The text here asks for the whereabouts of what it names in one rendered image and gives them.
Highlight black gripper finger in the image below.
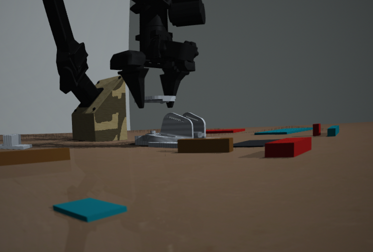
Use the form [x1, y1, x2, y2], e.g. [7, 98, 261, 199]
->
[160, 71, 190, 108]
[117, 67, 149, 109]

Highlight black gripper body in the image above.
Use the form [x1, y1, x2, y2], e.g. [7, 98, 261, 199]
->
[110, 26, 196, 74]

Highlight red flat rectangular plate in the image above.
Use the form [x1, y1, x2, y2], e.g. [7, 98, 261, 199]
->
[206, 128, 245, 134]

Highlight teal flat square plate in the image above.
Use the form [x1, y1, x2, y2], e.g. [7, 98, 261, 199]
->
[53, 198, 127, 223]

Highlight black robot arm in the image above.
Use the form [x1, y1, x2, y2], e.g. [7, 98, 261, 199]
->
[42, 0, 206, 108]

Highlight teal flat rectangular plate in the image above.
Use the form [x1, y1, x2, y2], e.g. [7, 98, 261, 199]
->
[254, 127, 313, 135]

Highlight teal block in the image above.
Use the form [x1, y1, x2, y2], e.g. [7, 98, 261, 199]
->
[327, 125, 339, 137]

